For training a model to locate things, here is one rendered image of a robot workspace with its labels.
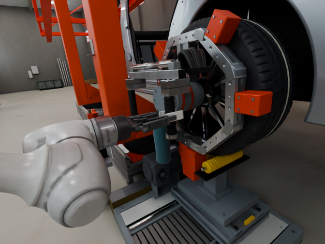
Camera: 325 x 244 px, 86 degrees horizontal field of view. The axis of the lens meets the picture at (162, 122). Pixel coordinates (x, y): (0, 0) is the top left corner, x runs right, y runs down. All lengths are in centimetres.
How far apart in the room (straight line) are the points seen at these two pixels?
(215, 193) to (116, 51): 104
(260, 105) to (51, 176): 56
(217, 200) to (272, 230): 33
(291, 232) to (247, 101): 87
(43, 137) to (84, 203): 22
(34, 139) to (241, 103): 59
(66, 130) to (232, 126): 53
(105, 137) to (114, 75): 70
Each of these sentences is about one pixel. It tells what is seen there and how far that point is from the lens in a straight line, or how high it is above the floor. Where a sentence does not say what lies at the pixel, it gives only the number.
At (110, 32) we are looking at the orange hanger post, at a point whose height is 121.
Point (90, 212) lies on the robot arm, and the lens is 33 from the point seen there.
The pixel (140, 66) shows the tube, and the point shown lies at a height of 100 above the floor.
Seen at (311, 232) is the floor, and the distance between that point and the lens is 149.
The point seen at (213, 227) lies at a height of 16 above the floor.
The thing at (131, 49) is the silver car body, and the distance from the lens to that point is 211.
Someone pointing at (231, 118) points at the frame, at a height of 79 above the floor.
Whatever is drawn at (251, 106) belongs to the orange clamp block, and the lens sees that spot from 63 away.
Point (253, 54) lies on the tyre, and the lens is 72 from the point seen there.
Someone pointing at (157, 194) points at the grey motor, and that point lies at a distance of 138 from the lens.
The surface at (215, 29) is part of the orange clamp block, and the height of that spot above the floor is 110.
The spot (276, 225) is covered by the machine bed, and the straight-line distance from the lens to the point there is 132.
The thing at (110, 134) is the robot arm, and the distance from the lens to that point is 49.
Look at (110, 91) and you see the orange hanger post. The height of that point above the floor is 88.
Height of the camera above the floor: 99
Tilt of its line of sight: 17 degrees down
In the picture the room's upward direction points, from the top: 5 degrees counter-clockwise
